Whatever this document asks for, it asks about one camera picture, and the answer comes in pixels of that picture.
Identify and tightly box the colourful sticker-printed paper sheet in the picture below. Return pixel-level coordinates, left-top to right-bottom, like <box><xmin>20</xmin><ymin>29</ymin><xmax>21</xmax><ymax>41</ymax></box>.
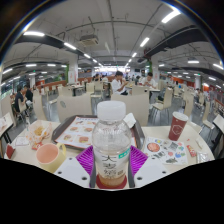
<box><xmin>143</xmin><ymin>136</ymin><xmax>189</xmax><ymax>166</ymax></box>

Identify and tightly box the crumpled food wrapper bag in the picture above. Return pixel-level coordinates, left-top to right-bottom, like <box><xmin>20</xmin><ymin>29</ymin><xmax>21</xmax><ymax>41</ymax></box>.
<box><xmin>25</xmin><ymin>119</ymin><xmax>54</xmax><ymax>148</ymax></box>

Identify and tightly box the person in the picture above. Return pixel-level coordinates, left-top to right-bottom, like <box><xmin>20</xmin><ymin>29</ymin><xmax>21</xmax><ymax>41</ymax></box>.
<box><xmin>13</xmin><ymin>85</ymin><xmax>28</xmax><ymax>114</ymax></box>
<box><xmin>110</xmin><ymin>70</ymin><xmax>129</xmax><ymax>96</ymax></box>
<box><xmin>141</xmin><ymin>72</ymin><xmax>158</xmax><ymax>88</ymax></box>
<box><xmin>23</xmin><ymin>84</ymin><xmax>34</xmax><ymax>103</ymax></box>

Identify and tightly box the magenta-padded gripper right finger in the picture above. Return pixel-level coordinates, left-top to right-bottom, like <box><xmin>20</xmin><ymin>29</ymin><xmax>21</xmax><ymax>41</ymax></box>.
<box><xmin>127</xmin><ymin>144</ymin><xmax>168</xmax><ymax>189</ymax></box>

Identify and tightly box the red paper cup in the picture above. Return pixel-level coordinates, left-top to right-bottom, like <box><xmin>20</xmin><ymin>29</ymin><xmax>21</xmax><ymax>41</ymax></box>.
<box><xmin>167</xmin><ymin>111</ymin><xmax>190</xmax><ymax>142</ymax></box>

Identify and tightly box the pale yellow cup pink inside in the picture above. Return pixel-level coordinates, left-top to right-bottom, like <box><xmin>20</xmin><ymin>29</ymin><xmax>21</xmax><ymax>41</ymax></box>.
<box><xmin>35</xmin><ymin>142</ymin><xmax>68</xmax><ymax>174</ymax></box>

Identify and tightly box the ceiling air conditioner unit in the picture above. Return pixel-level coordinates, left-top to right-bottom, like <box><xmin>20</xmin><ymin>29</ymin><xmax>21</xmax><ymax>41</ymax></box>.
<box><xmin>79</xmin><ymin>34</ymin><xmax>100</xmax><ymax>47</ymax></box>

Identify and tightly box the small red sauce packet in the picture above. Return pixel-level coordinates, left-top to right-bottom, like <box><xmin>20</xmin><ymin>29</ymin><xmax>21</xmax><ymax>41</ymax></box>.
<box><xmin>30</xmin><ymin>142</ymin><xmax>42</xmax><ymax>151</ymax></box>
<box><xmin>184</xmin><ymin>144</ymin><xmax>198</xmax><ymax>158</ymax></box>

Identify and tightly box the group of beige chairs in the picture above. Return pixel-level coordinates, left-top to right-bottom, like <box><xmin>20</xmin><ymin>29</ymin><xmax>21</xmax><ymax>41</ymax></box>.
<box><xmin>31</xmin><ymin>78</ymin><xmax>216</xmax><ymax>129</ymax></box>

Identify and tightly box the beige chair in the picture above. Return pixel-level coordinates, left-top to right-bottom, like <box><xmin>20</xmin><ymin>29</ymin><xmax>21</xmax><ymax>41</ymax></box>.
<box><xmin>111</xmin><ymin>93</ymin><xmax>150</xmax><ymax>127</ymax></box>
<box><xmin>56</xmin><ymin>94</ymin><xmax>93</xmax><ymax>123</ymax></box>

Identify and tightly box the group of ceiling lights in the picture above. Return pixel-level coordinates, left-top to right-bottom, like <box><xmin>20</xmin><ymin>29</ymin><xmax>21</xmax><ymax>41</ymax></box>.
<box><xmin>1</xmin><ymin>8</ymin><xmax>224</xmax><ymax>84</ymax></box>

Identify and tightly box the white leaflet red print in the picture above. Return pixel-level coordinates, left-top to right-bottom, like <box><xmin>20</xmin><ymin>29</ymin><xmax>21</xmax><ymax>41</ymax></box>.
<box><xmin>11</xmin><ymin>134</ymin><xmax>30</xmax><ymax>148</ymax></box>

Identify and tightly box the crumpled white napkin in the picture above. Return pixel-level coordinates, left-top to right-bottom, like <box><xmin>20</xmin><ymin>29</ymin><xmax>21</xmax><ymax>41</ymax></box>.
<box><xmin>123</xmin><ymin>112</ymin><xmax>137</xmax><ymax>129</ymax></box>

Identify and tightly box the dark brown food tray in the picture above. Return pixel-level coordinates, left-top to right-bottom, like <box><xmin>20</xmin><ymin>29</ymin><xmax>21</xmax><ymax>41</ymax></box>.
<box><xmin>50</xmin><ymin>114</ymin><xmax>146</xmax><ymax>151</ymax></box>

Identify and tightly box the clear tea bottle white cap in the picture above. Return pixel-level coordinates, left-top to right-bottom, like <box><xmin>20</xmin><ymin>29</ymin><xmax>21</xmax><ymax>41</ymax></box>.
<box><xmin>91</xmin><ymin>100</ymin><xmax>133</xmax><ymax>188</ymax></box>

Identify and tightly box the clear plastic packet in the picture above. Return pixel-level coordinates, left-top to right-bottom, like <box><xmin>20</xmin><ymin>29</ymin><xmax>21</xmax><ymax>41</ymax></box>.
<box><xmin>196</xmin><ymin>151</ymin><xmax>210</xmax><ymax>164</ymax></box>

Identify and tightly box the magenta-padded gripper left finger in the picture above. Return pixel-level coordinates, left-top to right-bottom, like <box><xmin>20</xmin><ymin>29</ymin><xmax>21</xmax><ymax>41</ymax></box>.
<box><xmin>53</xmin><ymin>145</ymin><xmax>97</xmax><ymax>189</ymax></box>

